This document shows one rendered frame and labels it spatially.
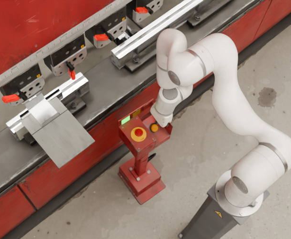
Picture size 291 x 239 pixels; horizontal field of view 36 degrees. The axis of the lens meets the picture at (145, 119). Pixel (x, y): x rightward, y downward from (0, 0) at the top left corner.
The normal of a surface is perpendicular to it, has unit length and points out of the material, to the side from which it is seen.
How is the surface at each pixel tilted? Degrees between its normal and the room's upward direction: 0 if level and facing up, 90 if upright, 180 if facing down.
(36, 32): 90
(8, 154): 0
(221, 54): 37
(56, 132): 0
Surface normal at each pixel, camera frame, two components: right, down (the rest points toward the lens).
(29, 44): 0.66, 0.70
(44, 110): 0.05, -0.41
